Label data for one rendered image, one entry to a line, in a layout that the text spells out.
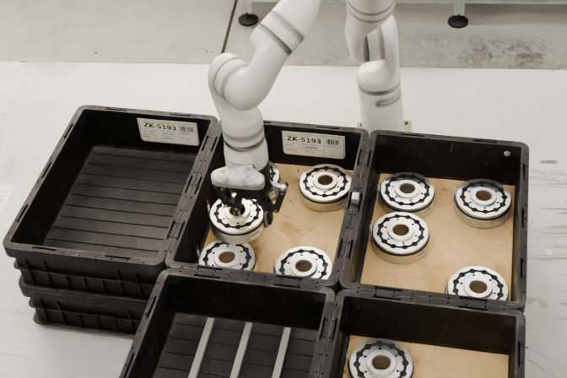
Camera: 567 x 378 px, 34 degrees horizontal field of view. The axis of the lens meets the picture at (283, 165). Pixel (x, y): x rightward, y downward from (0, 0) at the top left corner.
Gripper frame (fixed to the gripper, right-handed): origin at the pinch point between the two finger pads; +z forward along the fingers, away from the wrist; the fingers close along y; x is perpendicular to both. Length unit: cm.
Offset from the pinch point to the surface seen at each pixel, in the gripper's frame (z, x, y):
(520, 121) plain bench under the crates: 19, -56, -48
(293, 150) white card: 1.8, -20.6, -3.0
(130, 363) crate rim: -2.9, 36.5, 10.9
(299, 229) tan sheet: 5.7, -3.4, -7.6
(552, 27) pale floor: 89, -198, -63
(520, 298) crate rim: -4, 15, -48
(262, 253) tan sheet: 5.7, 3.7, -2.0
